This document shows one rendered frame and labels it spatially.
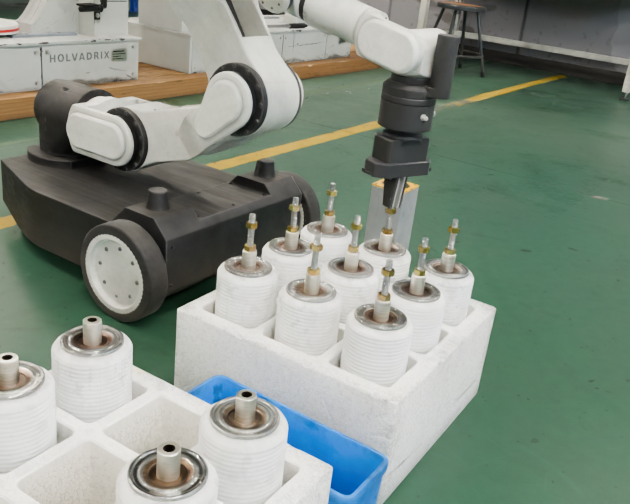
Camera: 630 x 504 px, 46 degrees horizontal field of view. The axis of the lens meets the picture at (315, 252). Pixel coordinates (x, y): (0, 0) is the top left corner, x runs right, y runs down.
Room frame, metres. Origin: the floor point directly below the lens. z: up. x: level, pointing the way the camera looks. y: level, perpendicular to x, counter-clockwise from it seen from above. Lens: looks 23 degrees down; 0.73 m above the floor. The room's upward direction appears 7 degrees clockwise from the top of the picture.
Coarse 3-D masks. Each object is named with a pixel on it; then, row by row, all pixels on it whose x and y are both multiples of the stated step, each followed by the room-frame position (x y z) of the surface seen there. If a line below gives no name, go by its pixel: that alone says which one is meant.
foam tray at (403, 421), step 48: (192, 336) 1.00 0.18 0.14; (240, 336) 0.96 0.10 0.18; (480, 336) 1.11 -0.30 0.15; (192, 384) 1.00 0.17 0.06; (288, 384) 0.91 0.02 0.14; (336, 384) 0.87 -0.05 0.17; (432, 384) 0.94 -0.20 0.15; (384, 432) 0.83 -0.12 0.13; (432, 432) 0.98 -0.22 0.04; (384, 480) 0.83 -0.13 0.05
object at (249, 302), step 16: (224, 272) 1.03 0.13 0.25; (272, 272) 1.04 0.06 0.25; (224, 288) 1.02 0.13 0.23; (240, 288) 1.00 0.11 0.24; (256, 288) 1.01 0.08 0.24; (272, 288) 1.03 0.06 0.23; (224, 304) 1.01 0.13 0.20; (240, 304) 1.00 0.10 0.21; (256, 304) 1.01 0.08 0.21; (272, 304) 1.03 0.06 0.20; (240, 320) 1.00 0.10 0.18; (256, 320) 1.01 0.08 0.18
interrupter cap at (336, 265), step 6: (336, 258) 1.12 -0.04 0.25; (342, 258) 1.12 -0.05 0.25; (330, 264) 1.09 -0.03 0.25; (336, 264) 1.10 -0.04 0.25; (342, 264) 1.10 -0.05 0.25; (360, 264) 1.11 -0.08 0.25; (366, 264) 1.11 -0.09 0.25; (330, 270) 1.07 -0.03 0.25; (336, 270) 1.07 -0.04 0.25; (342, 270) 1.08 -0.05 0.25; (360, 270) 1.09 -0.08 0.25; (366, 270) 1.09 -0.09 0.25; (372, 270) 1.09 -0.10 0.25; (342, 276) 1.06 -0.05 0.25; (348, 276) 1.06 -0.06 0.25; (354, 276) 1.06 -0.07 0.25; (360, 276) 1.06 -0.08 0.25; (366, 276) 1.06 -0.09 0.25
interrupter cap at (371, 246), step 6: (372, 240) 1.22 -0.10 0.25; (378, 240) 1.23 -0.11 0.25; (366, 246) 1.19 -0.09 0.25; (372, 246) 1.20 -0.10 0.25; (378, 246) 1.20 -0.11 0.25; (396, 246) 1.21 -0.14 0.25; (402, 246) 1.21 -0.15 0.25; (372, 252) 1.17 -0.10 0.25; (378, 252) 1.17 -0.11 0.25; (384, 252) 1.17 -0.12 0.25; (390, 252) 1.18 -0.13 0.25; (396, 252) 1.18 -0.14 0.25; (402, 252) 1.18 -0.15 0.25
